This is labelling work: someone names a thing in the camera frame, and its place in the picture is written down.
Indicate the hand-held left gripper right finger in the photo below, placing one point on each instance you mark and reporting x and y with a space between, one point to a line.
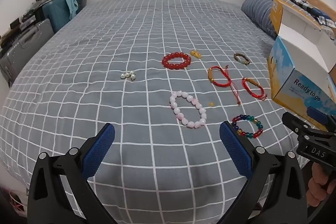
235 150

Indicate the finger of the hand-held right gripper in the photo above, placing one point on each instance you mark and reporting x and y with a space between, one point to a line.
316 114
294 121

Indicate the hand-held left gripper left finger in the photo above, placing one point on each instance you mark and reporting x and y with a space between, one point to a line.
98 150

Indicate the blue and yellow cardboard box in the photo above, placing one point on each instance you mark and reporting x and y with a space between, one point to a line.
302 87

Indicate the person's right hand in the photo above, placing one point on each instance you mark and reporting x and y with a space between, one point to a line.
316 187

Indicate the pearl bead cluster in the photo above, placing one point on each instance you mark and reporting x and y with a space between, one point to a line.
127 74

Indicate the yellow bead cluster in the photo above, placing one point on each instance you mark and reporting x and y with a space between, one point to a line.
196 54

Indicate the grey checked bed sheet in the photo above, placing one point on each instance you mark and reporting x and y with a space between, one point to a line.
105 43

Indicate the blue striped pillow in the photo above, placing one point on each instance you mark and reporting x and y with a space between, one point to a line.
257 8

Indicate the grey suitcase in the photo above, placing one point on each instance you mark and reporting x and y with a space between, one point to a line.
26 43

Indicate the teal suitcase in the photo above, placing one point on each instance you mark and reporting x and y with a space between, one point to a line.
59 14

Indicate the teal cloth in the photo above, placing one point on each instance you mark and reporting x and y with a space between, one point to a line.
71 1

